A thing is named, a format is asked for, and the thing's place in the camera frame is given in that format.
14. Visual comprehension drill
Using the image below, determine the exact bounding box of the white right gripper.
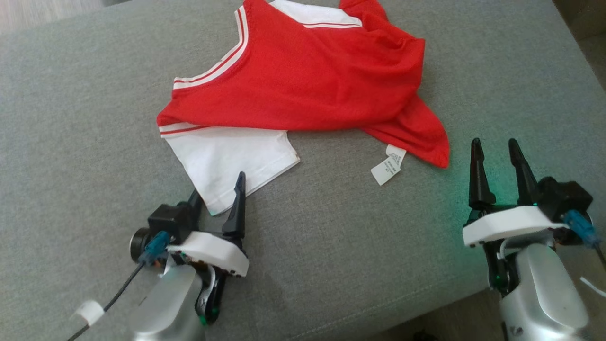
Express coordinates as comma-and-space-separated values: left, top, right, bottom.
463, 138, 569, 248

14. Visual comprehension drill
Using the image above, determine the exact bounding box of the teal left cable connector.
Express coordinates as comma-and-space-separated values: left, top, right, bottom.
138, 231, 170, 265

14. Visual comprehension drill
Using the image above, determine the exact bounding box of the red and white sports jersey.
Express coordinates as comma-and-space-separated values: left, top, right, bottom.
156, 0, 450, 216

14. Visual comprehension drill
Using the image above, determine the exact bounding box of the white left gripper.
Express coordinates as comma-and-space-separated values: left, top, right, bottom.
167, 171, 249, 278

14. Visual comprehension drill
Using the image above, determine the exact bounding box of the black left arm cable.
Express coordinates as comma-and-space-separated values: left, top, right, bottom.
66, 261, 145, 341

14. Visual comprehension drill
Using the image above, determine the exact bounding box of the teal right cable connector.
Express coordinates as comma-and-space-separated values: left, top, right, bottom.
563, 210, 601, 249

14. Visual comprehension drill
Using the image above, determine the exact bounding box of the teal cable connector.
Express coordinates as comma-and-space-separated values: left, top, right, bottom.
563, 210, 601, 249
138, 231, 170, 265

